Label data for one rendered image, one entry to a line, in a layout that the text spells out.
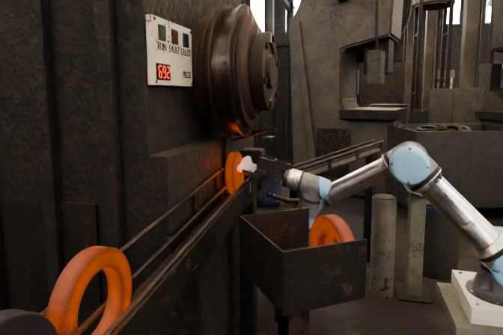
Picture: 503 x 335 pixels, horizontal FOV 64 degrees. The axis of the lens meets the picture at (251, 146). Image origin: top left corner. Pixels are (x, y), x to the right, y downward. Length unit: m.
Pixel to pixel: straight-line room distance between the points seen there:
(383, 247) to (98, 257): 1.66
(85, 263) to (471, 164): 3.26
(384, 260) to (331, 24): 2.62
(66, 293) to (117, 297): 0.15
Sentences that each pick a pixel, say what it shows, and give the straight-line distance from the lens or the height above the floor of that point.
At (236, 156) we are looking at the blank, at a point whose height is 0.81.
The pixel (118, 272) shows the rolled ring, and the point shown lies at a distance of 0.78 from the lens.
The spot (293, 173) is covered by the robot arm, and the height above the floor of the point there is 0.76.
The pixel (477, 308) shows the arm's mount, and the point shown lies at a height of 0.35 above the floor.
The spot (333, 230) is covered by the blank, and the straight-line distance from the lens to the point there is 0.94.
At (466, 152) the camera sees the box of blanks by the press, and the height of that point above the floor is 0.57.
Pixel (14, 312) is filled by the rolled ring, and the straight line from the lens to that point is 0.62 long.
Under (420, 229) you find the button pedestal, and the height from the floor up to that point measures 0.36.
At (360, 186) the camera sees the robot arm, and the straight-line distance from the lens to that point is 1.52.
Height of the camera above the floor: 1.03
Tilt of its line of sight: 7 degrees down
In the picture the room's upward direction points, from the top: straight up
